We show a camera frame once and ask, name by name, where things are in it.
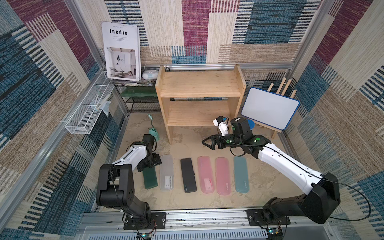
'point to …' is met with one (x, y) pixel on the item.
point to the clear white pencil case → (166, 172)
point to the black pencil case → (188, 176)
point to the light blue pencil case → (241, 174)
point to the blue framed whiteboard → (269, 109)
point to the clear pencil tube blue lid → (251, 124)
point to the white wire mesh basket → (83, 120)
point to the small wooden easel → (284, 92)
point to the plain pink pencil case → (223, 176)
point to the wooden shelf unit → (199, 98)
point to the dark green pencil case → (150, 177)
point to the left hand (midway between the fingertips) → (151, 164)
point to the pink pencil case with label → (205, 173)
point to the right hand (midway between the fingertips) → (207, 139)
